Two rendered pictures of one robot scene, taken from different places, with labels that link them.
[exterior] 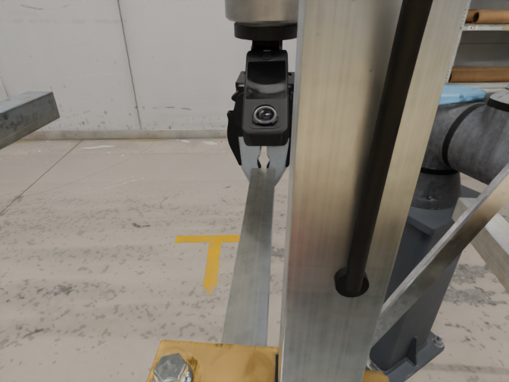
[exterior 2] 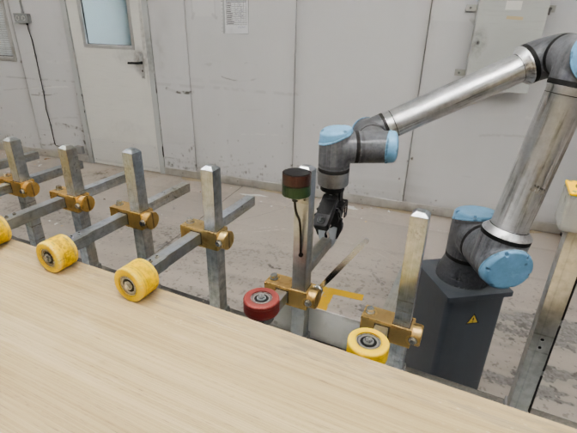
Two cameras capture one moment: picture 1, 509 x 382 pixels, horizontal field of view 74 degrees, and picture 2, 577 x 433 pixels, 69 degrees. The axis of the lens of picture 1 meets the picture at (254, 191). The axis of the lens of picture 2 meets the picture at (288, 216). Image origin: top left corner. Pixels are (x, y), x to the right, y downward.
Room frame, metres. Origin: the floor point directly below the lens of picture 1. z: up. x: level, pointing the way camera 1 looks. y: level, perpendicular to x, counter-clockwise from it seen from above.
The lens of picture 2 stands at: (-0.72, -0.30, 1.46)
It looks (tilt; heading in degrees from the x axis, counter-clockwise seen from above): 25 degrees down; 21
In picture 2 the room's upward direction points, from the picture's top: 1 degrees clockwise
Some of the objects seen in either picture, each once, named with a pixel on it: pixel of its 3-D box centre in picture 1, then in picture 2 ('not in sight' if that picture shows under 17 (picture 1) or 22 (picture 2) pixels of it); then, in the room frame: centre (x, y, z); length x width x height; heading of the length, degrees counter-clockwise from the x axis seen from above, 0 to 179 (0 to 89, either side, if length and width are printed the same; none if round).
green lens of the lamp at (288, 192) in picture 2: not in sight; (296, 188); (0.05, -0.03, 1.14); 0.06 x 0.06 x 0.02
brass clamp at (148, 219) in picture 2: not in sight; (134, 216); (0.14, 0.49, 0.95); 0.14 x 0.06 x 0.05; 86
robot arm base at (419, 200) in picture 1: (424, 173); (464, 264); (0.78, -0.44, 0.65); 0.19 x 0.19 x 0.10
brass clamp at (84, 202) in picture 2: not in sight; (72, 199); (0.16, 0.74, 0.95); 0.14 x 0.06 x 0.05; 86
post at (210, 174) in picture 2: not in sight; (215, 252); (0.12, 0.22, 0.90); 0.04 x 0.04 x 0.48; 86
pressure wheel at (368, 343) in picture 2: not in sight; (366, 361); (-0.07, -0.23, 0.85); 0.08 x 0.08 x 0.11
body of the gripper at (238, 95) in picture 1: (266, 78); (332, 202); (0.42, -0.01, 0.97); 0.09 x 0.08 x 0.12; 175
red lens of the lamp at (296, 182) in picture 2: not in sight; (296, 177); (0.05, -0.03, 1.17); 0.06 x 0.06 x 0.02
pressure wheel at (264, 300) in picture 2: not in sight; (261, 316); (-0.02, 0.02, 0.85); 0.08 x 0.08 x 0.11
